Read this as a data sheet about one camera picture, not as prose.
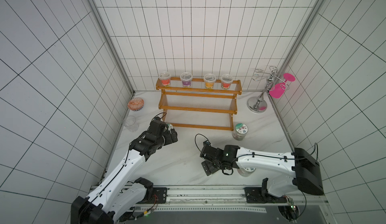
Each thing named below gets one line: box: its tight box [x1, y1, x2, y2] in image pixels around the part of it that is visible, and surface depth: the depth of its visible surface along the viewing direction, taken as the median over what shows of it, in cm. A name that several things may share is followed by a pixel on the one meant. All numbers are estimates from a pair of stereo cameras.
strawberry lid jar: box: [236, 167, 256, 178], surface depth 76 cm
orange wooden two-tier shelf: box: [155, 77, 243, 132], surface depth 90 cm
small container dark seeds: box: [220, 73, 234, 90], surface depth 81 cm
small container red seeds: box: [158, 71, 172, 87], surface depth 82 cm
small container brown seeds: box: [203, 73, 217, 89], surface depth 82 cm
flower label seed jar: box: [232, 123, 249, 141], surface depth 91 cm
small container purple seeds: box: [179, 71, 193, 88], surface depth 83 cm
